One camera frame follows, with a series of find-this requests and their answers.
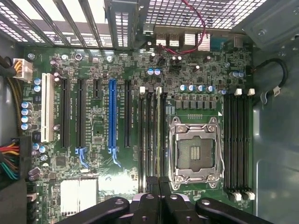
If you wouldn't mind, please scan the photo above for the black RAM slot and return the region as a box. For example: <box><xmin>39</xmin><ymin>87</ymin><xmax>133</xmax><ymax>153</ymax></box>
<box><xmin>146</xmin><ymin>87</ymin><xmax>154</xmax><ymax>178</ymax></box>
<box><xmin>230</xmin><ymin>88</ymin><xmax>242</xmax><ymax>202</ymax></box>
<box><xmin>237</xmin><ymin>90</ymin><xmax>249</xmax><ymax>201</ymax></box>
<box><xmin>153</xmin><ymin>87</ymin><xmax>162</xmax><ymax>178</ymax></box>
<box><xmin>161</xmin><ymin>88</ymin><xmax>169</xmax><ymax>178</ymax></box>
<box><xmin>243</xmin><ymin>88</ymin><xmax>256</xmax><ymax>201</ymax></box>
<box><xmin>223</xmin><ymin>90</ymin><xmax>231</xmax><ymax>194</ymax></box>
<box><xmin>138</xmin><ymin>86</ymin><xmax>146</xmax><ymax>194</ymax></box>

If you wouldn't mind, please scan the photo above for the steel socket locking lever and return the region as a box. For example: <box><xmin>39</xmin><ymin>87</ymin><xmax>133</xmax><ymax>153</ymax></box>
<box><xmin>217</xmin><ymin>120</ymin><xmax>226</xmax><ymax>186</ymax></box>
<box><xmin>168</xmin><ymin>116</ymin><xmax>176</xmax><ymax>187</ymax></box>

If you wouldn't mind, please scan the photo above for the silver CPU socket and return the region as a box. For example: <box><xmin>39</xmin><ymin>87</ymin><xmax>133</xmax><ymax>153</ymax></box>
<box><xmin>168</xmin><ymin>116</ymin><xmax>226</xmax><ymax>189</ymax></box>

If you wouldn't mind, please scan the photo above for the silver finned chipset heatsink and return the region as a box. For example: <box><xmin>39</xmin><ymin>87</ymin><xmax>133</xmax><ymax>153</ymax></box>
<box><xmin>60</xmin><ymin>176</ymin><xmax>99</xmax><ymax>213</ymax></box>

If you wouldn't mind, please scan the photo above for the green motherboard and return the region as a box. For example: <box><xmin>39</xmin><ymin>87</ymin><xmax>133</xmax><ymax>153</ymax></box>
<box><xmin>22</xmin><ymin>46</ymin><xmax>256</xmax><ymax>224</ymax></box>

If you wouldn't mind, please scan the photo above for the long black expansion slot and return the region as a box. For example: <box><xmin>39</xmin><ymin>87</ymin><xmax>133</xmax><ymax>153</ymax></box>
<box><xmin>76</xmin><ymin>78</ymin><xmax>87</xmax><ymax>150</ymax></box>
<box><xmin>61</xmin><ymin>77</ymin><xmax>71</xmax><ymax>149</ymax></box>
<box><xmin>124</xmin><ymin>79</ymin><xmax>132</xmax><ymax>148</ymax></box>

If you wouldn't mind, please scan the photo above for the blue expansion slot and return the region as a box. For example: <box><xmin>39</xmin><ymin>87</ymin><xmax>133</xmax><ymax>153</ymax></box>
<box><xmin>107</xmin><ymin>78</ymin><xmax>118</xmax><ymax>150</ymax></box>

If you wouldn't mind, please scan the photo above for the black SATA port block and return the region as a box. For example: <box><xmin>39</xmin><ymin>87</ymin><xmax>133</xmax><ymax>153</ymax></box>
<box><xmin>26</xmin><ymin>193</ymin><xmax>38</xmax><ymax>224</ymax></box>

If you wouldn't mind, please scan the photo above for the grey metal PC case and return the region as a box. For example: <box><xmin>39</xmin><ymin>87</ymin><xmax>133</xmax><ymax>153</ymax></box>
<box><xmin>0</xmin><ymin>0</ymin><xmax>299</xmax><ymax>224</ymax></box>

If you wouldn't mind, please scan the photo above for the short black expansion slot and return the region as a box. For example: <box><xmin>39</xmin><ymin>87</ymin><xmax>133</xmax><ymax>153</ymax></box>
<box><xmin>93</xmin><ymin>79</ymin><xmax>102</xmax><ymax>99</ymax></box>

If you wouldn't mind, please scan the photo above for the black main power connector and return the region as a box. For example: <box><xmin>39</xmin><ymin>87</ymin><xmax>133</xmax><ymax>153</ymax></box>
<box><xmin>19</xmin><ymin>136</ymin><xmax>32</xmax><ymax>181</ymax></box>

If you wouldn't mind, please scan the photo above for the white PCI expansion slot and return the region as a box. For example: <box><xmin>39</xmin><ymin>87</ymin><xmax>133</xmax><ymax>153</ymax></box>
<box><xmin>41</xmin><ymin>72</ymin><xmax>55</xmax><ymax>143</ymax></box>

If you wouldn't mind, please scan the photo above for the metal rear port block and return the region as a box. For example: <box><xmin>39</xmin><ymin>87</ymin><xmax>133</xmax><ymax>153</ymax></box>
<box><xmin>153</xmin><ymin>25</ymin><xmax>246</xmax><ymax>54</ymax></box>

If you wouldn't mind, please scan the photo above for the white power connector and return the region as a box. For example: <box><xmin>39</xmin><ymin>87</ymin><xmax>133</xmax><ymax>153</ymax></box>
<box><xmin>12</xmin><ymin>58</ymin><xmax>34</xmax><ymax>82</ymax></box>

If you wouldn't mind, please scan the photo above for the multicoloured power wire bundle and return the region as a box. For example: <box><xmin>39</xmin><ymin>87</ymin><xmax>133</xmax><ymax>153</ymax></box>
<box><xmin>0</xmin><ymin>139</ymin><xmax>21</xmax><ymax>181</ymax></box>

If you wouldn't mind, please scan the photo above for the yellow and black wire bundle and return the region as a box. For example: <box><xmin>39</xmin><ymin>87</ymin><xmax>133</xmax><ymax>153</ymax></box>
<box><xmin>6</xmin><ymin>76</ymin><xmax>22</xmax><ymax>139</ymax></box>

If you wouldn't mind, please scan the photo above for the black looped cable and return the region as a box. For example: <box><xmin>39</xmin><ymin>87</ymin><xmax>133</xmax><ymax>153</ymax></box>
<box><xmin>252</xmin><ymin>57</ymin><xmax>289</xmax><ymax>94</ymax></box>

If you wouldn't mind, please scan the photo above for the red and black wire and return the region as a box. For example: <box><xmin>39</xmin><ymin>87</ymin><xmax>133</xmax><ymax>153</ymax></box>
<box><xmin>161</xmin><ymin>0</ymin><xmax>212</xmax><ymax>55</ymax></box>

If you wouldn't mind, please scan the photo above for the black sleeved cable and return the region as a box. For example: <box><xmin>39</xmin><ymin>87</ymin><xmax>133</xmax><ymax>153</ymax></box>
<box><xmin>0</xmin><ymin>55</ymin><xmax>15</xmax><ymax>77</ymax></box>

